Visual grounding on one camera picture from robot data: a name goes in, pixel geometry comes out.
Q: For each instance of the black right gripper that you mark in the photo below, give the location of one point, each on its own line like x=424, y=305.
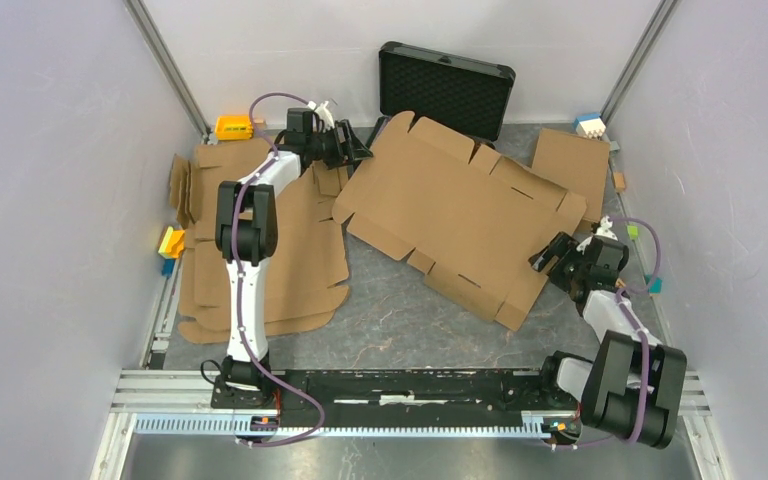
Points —
x=558, y=246

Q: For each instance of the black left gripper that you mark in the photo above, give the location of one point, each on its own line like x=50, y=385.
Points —
x=345, y=150

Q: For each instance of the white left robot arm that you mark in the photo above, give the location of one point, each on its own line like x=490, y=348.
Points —
x=247, y=234

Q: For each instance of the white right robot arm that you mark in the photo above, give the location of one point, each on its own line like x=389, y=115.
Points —
x=632, y=389

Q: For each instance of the folded brown cardboard box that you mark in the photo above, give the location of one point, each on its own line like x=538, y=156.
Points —
x=577, y=164

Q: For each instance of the teal small cube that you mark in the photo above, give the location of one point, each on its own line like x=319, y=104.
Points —
x=654, y=284

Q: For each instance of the small wooden cube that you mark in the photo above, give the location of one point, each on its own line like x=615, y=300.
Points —
x=619, y=182

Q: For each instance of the black poker chip case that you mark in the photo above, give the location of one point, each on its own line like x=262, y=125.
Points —
x=467, y=95

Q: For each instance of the blue white toy block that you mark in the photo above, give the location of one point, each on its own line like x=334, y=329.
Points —
x=590, y=125

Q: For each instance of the yellow orange toy block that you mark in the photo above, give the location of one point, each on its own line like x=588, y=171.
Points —
x=172, y=243

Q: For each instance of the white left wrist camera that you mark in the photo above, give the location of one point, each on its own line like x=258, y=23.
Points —
x=323, y=114

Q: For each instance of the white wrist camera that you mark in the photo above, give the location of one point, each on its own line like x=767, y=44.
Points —
x=601, y=230
x=323, y=114

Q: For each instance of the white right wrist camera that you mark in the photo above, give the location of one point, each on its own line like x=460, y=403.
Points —
x=601, y=230

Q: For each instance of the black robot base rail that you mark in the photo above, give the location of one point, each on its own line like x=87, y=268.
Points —
x=381, y=400

